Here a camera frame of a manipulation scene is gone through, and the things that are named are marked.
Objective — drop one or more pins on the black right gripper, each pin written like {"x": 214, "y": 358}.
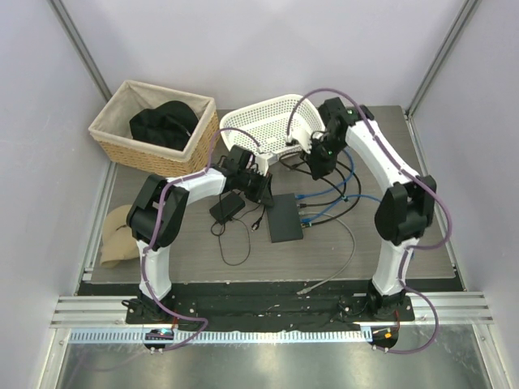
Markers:
{"x": 319, "y": 167}

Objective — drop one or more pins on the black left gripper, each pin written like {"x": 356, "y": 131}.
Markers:
{"x": 267, "y": 198}

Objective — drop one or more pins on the black network switch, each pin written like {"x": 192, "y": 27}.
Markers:
{"x": 283, "y": 219}

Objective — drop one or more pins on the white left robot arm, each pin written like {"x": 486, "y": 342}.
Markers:
{"x": 156, "y": 216}

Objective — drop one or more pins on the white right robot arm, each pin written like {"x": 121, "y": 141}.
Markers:
{"x": 407, "y": 205}

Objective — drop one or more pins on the black power adapter brick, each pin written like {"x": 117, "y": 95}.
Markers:
{"x": 227, "y": 208}

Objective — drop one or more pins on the white perforated plastic basket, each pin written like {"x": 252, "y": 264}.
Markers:
{"x": 264, "y": 126}

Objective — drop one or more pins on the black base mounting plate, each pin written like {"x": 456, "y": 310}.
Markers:
{"x": 226, "y": 313}

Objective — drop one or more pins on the black cap in basket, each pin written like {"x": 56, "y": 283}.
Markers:
{"x": 169, "y": 125}

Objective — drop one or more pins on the wicker basket with liner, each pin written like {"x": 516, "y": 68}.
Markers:
{"x": 112, "y": 131}

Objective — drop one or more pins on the beige cap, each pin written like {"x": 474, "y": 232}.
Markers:
{"x": 117, "y": 242}

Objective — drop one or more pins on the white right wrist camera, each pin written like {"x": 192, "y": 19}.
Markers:
{"x": 299, "y": 138}

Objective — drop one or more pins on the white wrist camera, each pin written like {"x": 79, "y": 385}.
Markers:
{"x": 267, "y": 160}
{"x": 299, "y": 138}

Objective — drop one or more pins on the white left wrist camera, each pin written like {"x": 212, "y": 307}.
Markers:
{"x": 267, "y": 160}

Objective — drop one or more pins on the aluminium front rail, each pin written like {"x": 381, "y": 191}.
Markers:
{"x": 120, "y": 319}

